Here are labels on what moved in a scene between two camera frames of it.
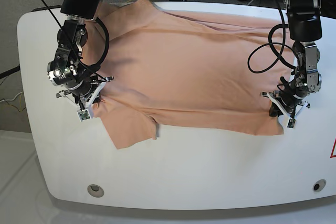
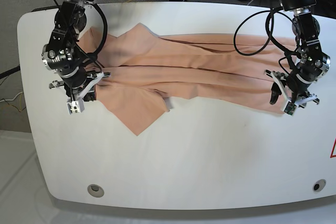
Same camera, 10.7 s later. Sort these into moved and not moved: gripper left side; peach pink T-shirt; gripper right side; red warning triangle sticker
Moved: gripper left side; peach pink T-shirt; gripper right side
Not moved: red warning triangle sticker
